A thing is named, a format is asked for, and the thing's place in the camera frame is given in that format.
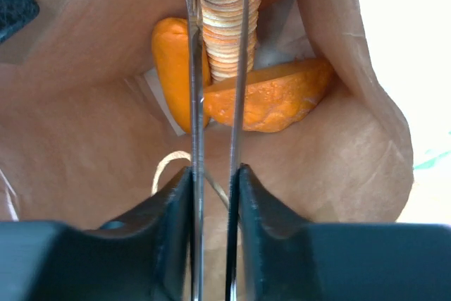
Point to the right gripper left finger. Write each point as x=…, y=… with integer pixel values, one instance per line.
x=139, y=255

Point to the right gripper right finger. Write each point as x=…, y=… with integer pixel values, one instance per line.
x=287, y=257

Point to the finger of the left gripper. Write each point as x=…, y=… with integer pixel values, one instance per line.
x=15, y=15

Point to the metal kitchen tongs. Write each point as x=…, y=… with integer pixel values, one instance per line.
x=195, y=48

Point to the brown paper bag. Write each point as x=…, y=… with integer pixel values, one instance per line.
x=81, y=135

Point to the fake ridged spiral bread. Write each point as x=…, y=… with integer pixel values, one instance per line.
x=222, y=27

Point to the fake orange bread roll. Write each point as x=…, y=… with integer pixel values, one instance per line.
x=170, y=53

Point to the fake orange bread wedge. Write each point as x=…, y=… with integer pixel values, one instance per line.
x=278, y=96

